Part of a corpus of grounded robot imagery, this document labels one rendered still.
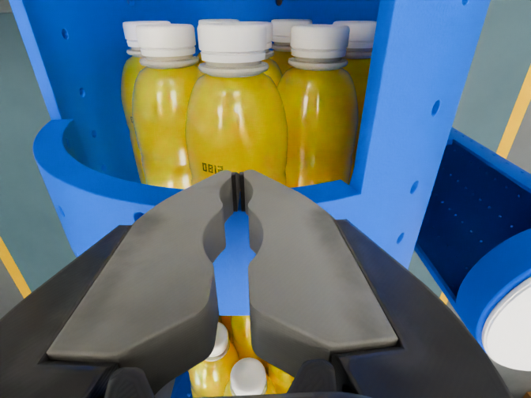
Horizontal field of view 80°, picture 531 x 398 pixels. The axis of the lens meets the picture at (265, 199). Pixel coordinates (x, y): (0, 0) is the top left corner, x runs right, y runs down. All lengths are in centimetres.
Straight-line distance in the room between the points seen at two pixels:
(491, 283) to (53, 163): 59
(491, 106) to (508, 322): 122
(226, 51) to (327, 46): 7
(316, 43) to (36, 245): 193
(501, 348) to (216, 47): 64
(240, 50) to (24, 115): 153
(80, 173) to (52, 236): 179
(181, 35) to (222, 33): 6
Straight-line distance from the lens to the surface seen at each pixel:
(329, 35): 23
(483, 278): 63
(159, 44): 24
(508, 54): 170
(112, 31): 34
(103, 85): 33
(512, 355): 73
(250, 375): 40
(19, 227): 202
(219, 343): 42
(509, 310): 62
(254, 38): 19
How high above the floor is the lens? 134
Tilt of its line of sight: 59 degrees down
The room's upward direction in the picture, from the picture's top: 175 degrees clockwise
